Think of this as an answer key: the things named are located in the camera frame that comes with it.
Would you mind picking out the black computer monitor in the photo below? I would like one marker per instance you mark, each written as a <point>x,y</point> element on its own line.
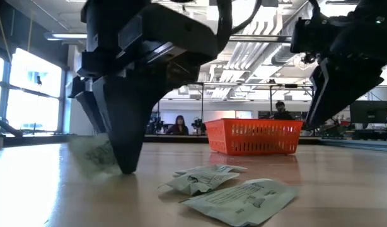
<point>370,112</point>

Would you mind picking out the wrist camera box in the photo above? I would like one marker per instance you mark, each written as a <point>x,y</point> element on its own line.
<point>181,28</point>
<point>313,36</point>

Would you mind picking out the small dark window object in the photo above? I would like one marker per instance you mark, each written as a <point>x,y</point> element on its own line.
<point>39,80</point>

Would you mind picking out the white ceiling light panel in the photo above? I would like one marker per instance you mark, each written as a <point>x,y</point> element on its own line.
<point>240,9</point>

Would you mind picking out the standing person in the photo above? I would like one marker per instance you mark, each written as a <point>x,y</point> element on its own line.
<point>280,107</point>

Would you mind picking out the orange plastic slotted basket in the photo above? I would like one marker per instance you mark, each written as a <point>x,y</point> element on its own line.
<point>253,137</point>

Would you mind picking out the stevia sweetener packet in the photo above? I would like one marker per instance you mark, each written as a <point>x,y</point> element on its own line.
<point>92,154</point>
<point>244,201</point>
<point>222,168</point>
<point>199,184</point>

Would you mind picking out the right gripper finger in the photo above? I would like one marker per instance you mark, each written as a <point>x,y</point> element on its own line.
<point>341,88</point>

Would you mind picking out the black metal rig frame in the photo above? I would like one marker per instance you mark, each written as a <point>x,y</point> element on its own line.
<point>244,84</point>

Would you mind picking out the small grey post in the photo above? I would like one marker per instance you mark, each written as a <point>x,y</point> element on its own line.
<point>0,142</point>

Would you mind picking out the crumpled stevia sweetener packet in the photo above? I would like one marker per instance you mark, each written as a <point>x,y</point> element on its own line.
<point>199,184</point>

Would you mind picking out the black slanted bar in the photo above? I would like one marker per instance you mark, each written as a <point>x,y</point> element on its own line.
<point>7,126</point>

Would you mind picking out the seated person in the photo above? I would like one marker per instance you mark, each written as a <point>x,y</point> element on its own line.
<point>179,127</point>

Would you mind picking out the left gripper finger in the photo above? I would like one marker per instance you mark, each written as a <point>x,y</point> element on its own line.
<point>130,126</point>
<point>89,107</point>

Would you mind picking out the overhead light bar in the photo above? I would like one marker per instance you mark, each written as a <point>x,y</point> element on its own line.
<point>67,36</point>

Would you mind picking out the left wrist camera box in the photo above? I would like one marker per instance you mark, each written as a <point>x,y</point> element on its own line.
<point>181,28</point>

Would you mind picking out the blue table edge mat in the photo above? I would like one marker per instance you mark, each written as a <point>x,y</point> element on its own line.
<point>363,145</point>

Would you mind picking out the silver ventilation duct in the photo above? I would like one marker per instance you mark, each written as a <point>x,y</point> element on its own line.
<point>285,55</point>

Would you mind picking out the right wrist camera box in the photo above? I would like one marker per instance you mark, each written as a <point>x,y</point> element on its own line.
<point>313,36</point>

